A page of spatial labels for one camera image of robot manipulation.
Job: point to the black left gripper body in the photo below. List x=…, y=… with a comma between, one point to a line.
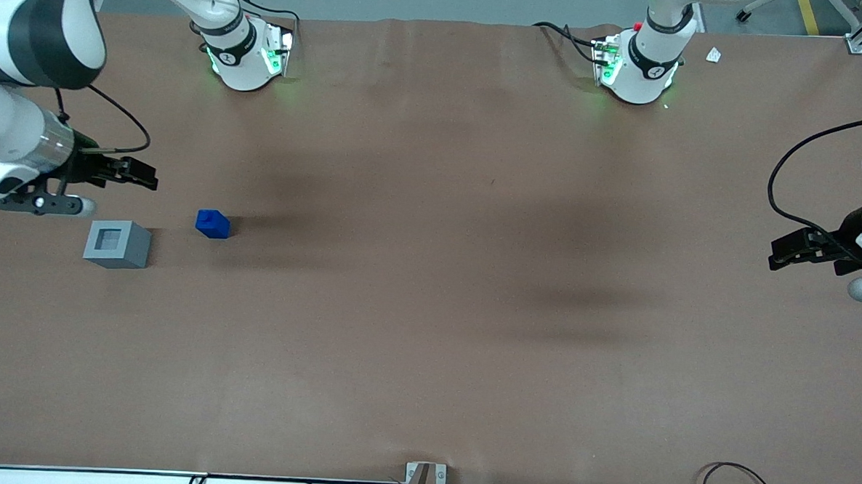
x=848, y=227

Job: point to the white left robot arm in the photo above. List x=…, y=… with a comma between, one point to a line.
x=649, y=70

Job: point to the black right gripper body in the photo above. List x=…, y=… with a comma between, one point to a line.
x=83, y=161

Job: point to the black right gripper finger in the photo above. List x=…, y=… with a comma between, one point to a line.
x=140, y=166
x=139, y=181

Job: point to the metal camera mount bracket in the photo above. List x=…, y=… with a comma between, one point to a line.
x=424, y=482

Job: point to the white paper scrap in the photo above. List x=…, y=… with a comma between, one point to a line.
x=713, y=55

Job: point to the blue plastic part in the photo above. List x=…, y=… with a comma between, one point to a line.
x=213, y=224

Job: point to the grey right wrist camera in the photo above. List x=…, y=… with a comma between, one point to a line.
x=40, y=204

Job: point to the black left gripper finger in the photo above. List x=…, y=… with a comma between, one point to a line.
x=793, y=240
x=790, y=260

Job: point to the gray square base block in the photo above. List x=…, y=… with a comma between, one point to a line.
x=128, y=254

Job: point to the chair leg with caster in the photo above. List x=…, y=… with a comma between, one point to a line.
x=743, y=14

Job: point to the brown table cover sheet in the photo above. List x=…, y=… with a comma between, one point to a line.
x=430, y=271

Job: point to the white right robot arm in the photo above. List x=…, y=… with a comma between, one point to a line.
x=33, y=28

